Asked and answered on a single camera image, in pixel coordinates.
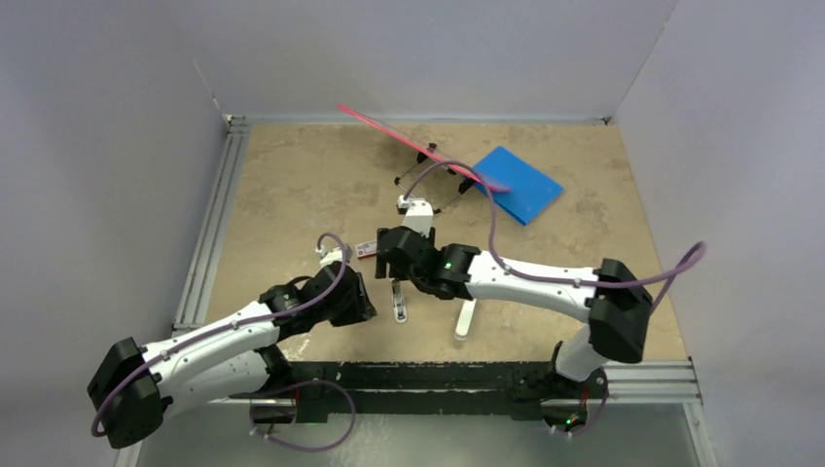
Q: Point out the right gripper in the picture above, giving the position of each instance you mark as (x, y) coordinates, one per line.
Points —
(430, 239)

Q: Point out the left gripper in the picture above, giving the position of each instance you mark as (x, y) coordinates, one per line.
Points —
(360, 308)

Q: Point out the small white stapler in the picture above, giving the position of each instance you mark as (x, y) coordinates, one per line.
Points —
(398, 302)

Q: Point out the red white staple box sleeve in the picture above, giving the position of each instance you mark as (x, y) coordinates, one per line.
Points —
(364, 250)

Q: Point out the long white stapler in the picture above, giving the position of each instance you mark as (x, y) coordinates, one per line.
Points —
(464, 320)

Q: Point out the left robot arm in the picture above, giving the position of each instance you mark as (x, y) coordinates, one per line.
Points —
(137, 387)

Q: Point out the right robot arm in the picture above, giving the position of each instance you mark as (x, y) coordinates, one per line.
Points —
(615, 319)

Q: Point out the black base bar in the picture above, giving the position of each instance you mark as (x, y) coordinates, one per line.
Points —
(521, 390)

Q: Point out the pink board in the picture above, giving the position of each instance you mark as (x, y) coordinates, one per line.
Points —
(412, 143)

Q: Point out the blue folder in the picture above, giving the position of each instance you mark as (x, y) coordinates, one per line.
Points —
(530, 191)

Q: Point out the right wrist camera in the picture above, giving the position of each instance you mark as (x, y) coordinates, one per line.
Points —
(418, 214)

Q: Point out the black wire stand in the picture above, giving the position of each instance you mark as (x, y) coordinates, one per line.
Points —
(443, 186)

